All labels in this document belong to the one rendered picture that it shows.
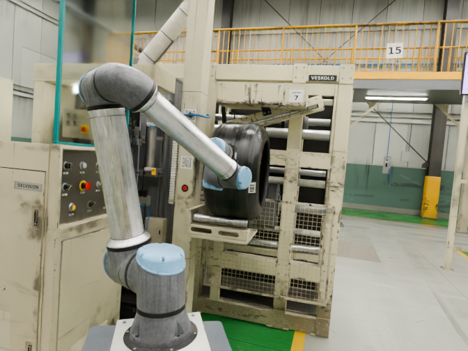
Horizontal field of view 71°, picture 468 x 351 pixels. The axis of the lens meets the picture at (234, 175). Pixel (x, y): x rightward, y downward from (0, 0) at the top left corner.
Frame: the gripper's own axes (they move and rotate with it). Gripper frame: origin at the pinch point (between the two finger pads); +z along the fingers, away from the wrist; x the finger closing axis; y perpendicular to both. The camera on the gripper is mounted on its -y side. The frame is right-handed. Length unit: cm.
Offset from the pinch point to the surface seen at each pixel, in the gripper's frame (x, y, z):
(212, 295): 28, -98, 92
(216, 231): 9.7, -38.6, 17.1
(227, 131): 7.3, 18.1, 8.5
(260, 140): -11.6, 15.1, 11.0
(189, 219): 26.4, -33.3, 15.0
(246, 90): 7, 54, 42
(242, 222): -4.5, -31.7, 18.6
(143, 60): 85, 74, 41
